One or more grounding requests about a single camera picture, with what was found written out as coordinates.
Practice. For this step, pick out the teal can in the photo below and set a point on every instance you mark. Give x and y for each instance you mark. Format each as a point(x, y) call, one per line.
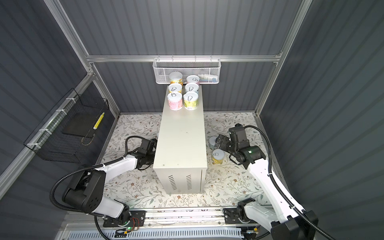
point(212, 142)
point(192, 87)
point(218, 156)

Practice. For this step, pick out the green orange label can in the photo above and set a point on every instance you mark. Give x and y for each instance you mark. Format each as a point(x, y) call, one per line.
point(176, 78)

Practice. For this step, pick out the floral patterned mat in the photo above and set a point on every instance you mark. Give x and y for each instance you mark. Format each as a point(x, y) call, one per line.
point(226, 184)

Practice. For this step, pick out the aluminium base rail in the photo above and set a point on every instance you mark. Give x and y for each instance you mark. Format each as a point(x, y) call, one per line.
point(199, 223)

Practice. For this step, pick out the pink label can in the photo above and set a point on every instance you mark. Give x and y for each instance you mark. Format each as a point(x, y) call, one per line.
point(193, 79)
point(175, 100)

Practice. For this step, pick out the black wire wall basket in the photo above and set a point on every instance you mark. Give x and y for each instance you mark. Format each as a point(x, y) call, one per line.
point(67, 135)

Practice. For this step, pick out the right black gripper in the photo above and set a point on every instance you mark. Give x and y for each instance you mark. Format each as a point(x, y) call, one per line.
point(223, 145)

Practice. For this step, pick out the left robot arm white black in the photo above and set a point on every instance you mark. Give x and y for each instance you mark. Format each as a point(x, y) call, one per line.
point(83, 190)

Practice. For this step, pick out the tubes in white basket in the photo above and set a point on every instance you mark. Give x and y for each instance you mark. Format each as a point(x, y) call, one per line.
point(208, 79)

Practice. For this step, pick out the white metal cabinet counter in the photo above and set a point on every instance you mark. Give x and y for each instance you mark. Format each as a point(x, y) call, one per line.
point(181, 155)

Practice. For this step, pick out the white wire mesh basket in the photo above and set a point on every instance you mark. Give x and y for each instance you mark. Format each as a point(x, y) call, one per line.
point(162, 69)

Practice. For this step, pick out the yellow label can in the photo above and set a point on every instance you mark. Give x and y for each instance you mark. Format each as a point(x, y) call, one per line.
point(175, 88)

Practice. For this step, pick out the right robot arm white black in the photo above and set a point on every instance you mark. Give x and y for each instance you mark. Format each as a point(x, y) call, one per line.
point(288, 220)

